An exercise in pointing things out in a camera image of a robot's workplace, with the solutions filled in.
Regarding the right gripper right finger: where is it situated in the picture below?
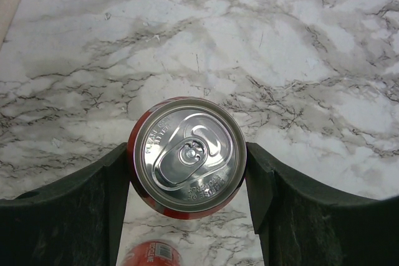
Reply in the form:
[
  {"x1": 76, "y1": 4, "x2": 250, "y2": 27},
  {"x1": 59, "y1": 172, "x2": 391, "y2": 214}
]
[{"x1": 246, "y1": 143, "x2": 398, "y2": 265}]

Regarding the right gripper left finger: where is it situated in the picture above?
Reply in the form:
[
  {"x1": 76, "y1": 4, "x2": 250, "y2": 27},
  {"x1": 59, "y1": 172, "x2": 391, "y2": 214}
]
[{"x1": 1, "y1": 143, "x2": 130, "y2": 265}]

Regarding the red cola can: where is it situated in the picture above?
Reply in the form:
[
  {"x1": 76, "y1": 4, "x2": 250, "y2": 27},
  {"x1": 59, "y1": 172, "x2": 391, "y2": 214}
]
[{"x1": 127, "y1": 97, "x2": 247, "y2": 220}]

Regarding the red cola can four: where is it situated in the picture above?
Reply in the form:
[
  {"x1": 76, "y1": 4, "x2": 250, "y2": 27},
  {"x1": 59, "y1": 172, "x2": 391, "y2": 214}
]
[{"x1": 122, "y1": 239, "x2": 185, "y2": 266}]

